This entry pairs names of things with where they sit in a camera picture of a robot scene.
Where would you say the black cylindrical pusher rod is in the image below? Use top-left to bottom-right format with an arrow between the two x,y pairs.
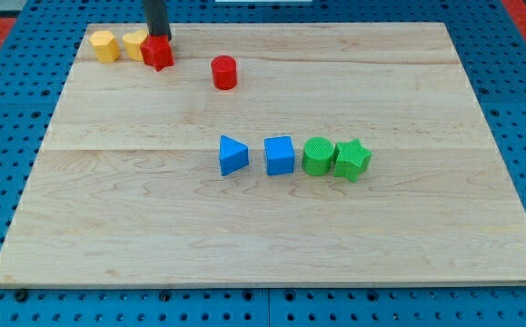
142,0 -> 172,40

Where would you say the red star block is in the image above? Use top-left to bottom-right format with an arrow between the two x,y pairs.
140,35 -> 174,72

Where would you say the green star block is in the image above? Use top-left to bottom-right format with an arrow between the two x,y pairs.
332,139 -> 372,183

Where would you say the yellow heart block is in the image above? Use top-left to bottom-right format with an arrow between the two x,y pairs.
122,30 -> 148,62

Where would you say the yellow hexagon block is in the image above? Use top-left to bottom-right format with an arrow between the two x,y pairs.
88,30 -> 120,63

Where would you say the red cylinder block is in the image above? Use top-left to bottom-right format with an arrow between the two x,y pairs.
211,55 -> 238,90

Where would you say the blue triangle block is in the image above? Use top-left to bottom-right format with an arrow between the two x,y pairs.
219,135 -> 249,176

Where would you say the light wooden board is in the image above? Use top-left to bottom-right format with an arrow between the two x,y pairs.
0,23 -> 526,289

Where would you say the blue cube block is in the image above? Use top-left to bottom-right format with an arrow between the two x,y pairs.
263,135 -> 295,175

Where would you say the green cylinder block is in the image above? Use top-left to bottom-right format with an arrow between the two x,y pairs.
302,137 -> 334,176

